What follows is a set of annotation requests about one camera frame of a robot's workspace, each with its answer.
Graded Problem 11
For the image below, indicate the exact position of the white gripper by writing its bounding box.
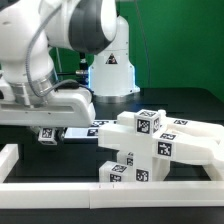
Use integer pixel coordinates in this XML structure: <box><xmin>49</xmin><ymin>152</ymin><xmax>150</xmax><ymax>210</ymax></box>
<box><xmin>0</xmin><ymin>79</ymin><xmax>95</xmax><ymax>141</ymax></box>

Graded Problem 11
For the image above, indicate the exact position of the white tagged cube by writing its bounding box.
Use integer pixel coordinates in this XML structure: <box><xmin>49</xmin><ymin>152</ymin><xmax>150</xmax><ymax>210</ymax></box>
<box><xmin>38</xmin><ymin>127</ymin><xmax>57</xmax><ymax>145</ymax></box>
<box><xmin>134</xmin><ymin>109</ymin><xmax>160</xmax><ymax>135</ymax></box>

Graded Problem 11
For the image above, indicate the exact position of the white seat block with pegs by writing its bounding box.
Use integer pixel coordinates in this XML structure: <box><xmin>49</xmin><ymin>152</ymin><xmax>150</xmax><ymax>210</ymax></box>
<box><xmin>133</xmin><ymin>156</ymin><xmax>170</xmax><ymax>182</ymax></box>

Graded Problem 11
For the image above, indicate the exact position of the white chair back frame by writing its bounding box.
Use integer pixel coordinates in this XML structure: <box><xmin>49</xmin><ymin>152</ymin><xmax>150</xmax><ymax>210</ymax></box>
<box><xmin>98</xmin><ymin>110</ymin><xmax>224</xmax><ymax>170</ymax></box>

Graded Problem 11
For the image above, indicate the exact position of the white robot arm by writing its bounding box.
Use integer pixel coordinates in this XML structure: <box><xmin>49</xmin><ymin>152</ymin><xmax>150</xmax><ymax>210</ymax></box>
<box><xmin>0</xmin><ymin>0</ymin><xmax>117</xmax><ymax>144</ymax></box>

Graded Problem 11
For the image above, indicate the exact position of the white chair seat plate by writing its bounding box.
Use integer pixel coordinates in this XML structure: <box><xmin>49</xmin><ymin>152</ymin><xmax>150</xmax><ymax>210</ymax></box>
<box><xmin>64</xmin><ymin>120</ymin><xmax>116</xmax><ymax>142</ymax></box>

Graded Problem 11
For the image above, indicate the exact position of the white left barrier rail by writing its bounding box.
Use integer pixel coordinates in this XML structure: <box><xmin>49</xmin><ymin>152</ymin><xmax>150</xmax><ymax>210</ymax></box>
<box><xmin>0</xmin><ymin>144</ymin><xmax>19</xmax><ymax>184</ymax></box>

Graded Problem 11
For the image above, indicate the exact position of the white barrier rail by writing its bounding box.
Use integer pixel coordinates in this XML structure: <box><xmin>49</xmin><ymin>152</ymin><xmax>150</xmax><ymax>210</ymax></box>
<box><xmin>204</xmin><ymin>165</ymin><xmax>224</xmax><ymax>181</ymax></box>
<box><xmin>0</xmin><ymin>181</ymin><xmax>224</xmax><ymax>209</ymax></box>
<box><xmin>0</xmin><ymin>144</ymin><xmax>19</xmax><ymax>184</ymax></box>

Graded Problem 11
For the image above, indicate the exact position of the white front barrier rail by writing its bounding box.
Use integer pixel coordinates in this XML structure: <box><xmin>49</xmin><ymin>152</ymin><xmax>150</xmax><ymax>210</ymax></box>
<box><xmin>0</xmin><ymin>181</ymin><xmax>224</xmax><ymax>209</ymax></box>

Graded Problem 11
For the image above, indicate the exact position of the white right barrier rail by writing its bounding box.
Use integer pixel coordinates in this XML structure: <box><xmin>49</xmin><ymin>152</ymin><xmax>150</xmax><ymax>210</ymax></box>
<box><xmin>204</xmin><ymin>165</ymin><xmax>224</xmax><ymax>181</ymax></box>

